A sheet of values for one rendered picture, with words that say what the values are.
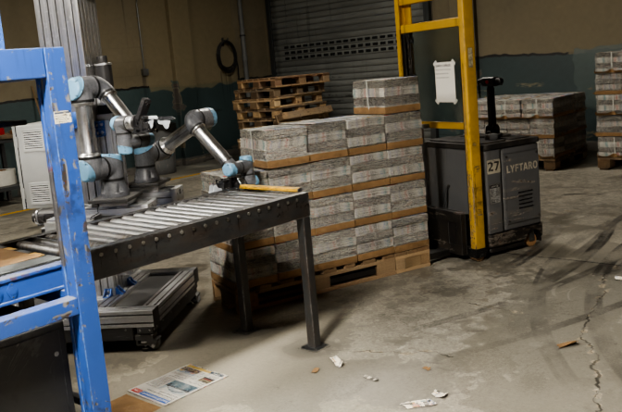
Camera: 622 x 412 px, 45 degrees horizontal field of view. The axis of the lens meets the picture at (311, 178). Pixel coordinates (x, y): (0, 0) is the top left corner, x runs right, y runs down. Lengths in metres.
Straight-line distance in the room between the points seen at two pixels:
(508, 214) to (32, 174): 3.13
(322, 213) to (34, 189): 1.69
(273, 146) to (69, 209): 2.04
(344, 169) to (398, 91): 0.64
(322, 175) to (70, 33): 1.68
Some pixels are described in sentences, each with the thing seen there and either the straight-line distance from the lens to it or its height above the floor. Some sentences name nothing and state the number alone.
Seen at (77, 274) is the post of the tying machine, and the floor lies 0.78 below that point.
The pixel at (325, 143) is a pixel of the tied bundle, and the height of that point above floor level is 0.93.
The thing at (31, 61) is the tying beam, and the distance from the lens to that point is 2.63.
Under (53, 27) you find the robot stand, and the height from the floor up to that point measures 1.74.
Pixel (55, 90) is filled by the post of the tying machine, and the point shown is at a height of 1.41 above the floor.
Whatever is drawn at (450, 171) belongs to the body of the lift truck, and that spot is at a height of 0.58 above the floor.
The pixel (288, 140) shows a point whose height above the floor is 0.99.
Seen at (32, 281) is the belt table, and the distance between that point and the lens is 2.83.
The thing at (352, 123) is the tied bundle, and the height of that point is 1.04.
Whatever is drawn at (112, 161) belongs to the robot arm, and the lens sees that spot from 4.12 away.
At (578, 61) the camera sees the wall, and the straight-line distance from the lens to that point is 10.72.
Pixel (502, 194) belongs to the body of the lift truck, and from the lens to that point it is 5.44.
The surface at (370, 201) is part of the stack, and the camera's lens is 4.91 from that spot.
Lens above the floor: 1.41
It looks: 8 degrees down
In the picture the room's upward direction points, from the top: 5 degrees counter-clockwise
